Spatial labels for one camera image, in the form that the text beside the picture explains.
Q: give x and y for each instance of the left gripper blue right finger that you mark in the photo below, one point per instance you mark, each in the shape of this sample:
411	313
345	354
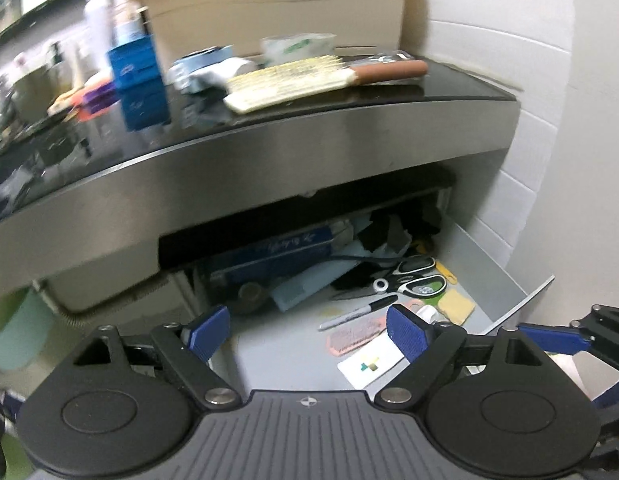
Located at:
431	351

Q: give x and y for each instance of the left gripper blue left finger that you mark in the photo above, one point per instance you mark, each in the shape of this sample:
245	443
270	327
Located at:
184	352

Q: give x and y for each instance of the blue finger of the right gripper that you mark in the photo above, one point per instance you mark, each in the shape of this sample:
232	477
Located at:
556	339

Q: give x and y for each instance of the yellow sponge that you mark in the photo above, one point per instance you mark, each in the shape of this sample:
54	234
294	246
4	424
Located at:
456	307

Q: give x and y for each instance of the black marker pen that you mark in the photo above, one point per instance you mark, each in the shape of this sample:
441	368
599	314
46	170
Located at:
358	313

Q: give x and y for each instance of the blue rectangular carton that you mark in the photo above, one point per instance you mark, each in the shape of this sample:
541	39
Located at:
272	258

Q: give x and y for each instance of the teal plastic basin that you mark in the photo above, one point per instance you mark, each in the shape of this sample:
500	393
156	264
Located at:
25	324

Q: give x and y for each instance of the steel edged black countertop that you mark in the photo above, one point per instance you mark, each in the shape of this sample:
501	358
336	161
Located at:
80	190

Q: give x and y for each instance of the purple box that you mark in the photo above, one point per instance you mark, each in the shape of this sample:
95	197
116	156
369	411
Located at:
98	99

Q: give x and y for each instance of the blue cartoon box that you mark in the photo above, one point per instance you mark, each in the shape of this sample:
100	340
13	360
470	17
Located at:
139	84

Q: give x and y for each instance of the white wipes packet green print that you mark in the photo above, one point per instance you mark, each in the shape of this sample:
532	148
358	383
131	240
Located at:
283	49

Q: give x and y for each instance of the grey metal mug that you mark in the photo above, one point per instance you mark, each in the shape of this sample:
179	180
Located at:
35	92

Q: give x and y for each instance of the white plastic bottle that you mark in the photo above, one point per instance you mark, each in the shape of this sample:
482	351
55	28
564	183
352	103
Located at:
99	25

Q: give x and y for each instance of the beige plastic storage tub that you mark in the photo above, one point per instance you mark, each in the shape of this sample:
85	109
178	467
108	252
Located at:
181	27

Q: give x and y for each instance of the black handled scissors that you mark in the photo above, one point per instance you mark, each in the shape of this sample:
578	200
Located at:
414	278

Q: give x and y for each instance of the cream brush with brown handle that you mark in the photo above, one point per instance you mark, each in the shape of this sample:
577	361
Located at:
290	81

